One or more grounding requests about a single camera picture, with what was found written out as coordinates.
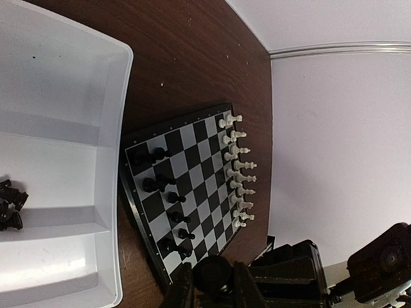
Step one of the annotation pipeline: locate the white rook far corner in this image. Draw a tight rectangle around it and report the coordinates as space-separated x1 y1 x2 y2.
218 114 243 128

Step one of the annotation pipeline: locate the white knight far side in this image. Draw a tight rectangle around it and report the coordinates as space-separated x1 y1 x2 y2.
222 130 247 144

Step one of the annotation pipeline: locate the white bishop far side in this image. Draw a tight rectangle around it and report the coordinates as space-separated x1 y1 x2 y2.
223 144 251 161

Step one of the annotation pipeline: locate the black pieces pile in tray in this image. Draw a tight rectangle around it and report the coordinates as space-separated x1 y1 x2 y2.
1 179 29 231

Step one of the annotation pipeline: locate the black pawn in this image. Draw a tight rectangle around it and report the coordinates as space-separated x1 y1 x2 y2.
151 147 173 163

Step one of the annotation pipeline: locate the right aluminium frame post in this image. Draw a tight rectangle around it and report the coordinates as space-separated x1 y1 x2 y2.
268 41 410 60

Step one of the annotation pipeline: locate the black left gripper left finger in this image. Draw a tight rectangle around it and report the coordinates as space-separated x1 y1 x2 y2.
163 262 195 308

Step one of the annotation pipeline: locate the black and grey chessboard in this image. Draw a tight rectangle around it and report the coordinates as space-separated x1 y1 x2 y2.
119 103 238 288

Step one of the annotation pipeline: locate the white queen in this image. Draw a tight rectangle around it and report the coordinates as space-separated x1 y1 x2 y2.
226 169 257 182

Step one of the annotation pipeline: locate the white knight near side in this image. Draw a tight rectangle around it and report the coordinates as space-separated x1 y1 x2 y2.
230 195 254 211

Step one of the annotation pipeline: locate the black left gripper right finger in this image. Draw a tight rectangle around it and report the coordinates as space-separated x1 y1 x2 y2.
234 262 267 308

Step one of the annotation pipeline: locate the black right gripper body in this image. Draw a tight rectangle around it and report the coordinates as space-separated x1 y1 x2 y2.
249 239 329 307

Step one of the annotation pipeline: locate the white knight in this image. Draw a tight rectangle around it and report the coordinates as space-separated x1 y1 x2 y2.
230 195 254 211
222 130 247 144

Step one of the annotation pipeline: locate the white pawn eight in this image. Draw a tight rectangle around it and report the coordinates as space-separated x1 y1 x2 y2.
232 218 247 228

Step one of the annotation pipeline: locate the black king piece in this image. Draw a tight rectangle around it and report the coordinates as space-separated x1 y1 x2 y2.
159 237 179 255

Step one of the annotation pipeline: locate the white bishop near side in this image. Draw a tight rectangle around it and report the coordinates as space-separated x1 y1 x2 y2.
229 180 256 196

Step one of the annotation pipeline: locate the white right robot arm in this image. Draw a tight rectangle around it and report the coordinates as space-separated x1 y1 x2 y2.
249 223 410 307

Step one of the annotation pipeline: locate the white compartment tray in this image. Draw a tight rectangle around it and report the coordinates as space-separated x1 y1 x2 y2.
1 1 134 307

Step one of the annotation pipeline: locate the white king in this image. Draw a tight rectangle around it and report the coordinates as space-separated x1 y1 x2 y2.
233 160 258 171

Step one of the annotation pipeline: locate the white bishop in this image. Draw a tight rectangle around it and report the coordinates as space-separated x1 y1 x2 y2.
229 180 256 196
223 144 251 161

